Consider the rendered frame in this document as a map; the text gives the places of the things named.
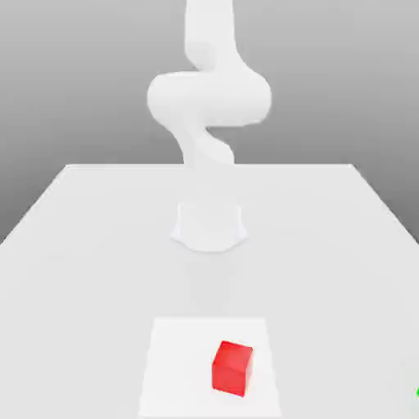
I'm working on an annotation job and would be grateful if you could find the small red cube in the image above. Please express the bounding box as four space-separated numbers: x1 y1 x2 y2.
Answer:
211 340 255 398

